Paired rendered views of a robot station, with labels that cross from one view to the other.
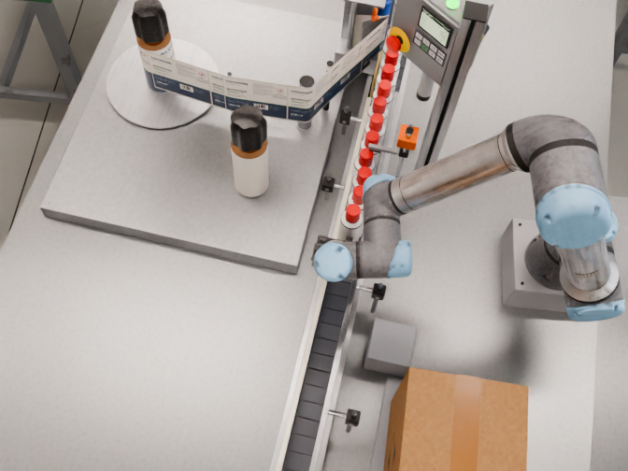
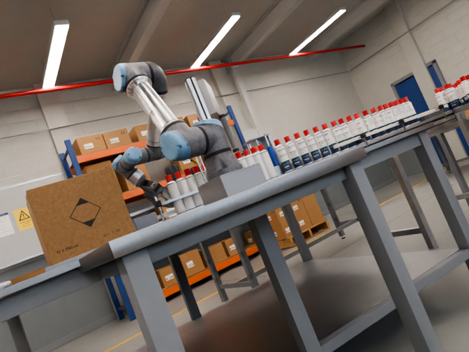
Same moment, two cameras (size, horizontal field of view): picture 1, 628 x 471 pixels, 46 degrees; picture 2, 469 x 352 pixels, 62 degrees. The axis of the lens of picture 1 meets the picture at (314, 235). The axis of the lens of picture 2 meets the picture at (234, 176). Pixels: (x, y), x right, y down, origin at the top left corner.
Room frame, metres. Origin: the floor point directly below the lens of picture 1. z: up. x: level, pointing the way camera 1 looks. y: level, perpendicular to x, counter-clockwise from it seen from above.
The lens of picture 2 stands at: (-0.06, -1.89, 0.79)
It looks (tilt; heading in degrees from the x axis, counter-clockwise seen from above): 5 degrees up; 55
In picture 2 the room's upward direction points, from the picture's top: 22 degrees counter-clockwise
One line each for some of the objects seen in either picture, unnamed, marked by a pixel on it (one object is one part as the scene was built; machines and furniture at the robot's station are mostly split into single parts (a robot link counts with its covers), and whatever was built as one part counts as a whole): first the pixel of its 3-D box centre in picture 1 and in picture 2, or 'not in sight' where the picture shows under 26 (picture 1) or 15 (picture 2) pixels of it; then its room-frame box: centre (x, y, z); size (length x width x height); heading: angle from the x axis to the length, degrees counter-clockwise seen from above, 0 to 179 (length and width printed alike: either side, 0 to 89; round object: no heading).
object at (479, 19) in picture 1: (441, 116); (213, 139); (1.03, -0.26, 1.16); 0.04 x 0.04 x 0.67; 82
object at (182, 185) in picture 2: (356, 212); (184, 191); (0.86, -0.10, 0.98); 0.05 x 0.05 x 0.20
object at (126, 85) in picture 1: (164, 82); not in sight; (1.27, 0.45, 0.89); 0.31 x 0.31 x 0.01
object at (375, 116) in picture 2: not in sight; (378, 121); (2.30, -0.30, 0.98); 0.05 x 0.05 x 0.20
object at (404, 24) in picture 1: (436, 23); (204, 102); (1.10, -0.21, 1.38); 0.17 x 0.10 x 0.19; 47
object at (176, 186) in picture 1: (213, 115); not in sight; (1.19, 0.31, 0.86); 0.80 x 0.67 x 0.05; 172
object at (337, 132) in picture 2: not in sight; (338, 135); (1.94, -0.25, 0.98); 0.05 x 0.05 x 0.20
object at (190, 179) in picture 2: (360, 193); (193, 187); (0.91, -0.10, 0.98); 0.05 x 0.05 x 0.20
